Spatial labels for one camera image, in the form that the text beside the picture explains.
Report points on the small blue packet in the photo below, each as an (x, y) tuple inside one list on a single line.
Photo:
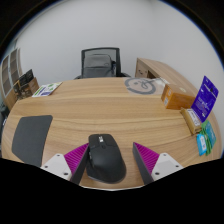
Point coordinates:
[(201, 144)]

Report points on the black mesh office chair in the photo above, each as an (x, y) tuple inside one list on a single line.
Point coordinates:
[(100, 50)]

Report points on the dark grey computer mouse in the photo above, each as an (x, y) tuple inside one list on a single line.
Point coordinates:
[(105, 160)]

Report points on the wooden side desk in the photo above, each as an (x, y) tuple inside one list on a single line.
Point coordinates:
[(156, 68)]

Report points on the tan cardboard box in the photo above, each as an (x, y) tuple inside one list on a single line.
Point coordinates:
[(16, 90)]

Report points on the dark grey mouse pad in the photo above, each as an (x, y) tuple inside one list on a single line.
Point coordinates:
[(30, 137)]

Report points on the black padded office chair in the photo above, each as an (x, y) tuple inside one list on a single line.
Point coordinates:
[(3, 120)]

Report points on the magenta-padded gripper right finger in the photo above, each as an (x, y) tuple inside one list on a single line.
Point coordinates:
[(147, 159)]

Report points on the dark printed cardboard box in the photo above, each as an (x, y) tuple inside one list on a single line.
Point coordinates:
[(26, 77)]

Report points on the green packet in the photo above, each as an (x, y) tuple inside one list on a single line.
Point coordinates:
[(210, 135)]

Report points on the purple card package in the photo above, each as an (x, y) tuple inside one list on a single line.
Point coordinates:
[(205, 100)]

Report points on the grey backpack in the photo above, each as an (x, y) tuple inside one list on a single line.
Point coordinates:
[(97, 66)]

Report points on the small tan labelled box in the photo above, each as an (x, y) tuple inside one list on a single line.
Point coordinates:
[(191, 120)]

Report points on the brown cardboard box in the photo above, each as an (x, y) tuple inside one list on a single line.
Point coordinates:
[(30, 88)]

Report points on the wooden shelf unit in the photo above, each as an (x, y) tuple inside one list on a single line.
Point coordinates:
[(9, 75)]

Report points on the orange-brown box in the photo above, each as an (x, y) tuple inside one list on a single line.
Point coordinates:
[(178, 97)]

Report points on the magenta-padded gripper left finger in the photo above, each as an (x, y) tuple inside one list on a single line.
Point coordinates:
[(75, 160)]

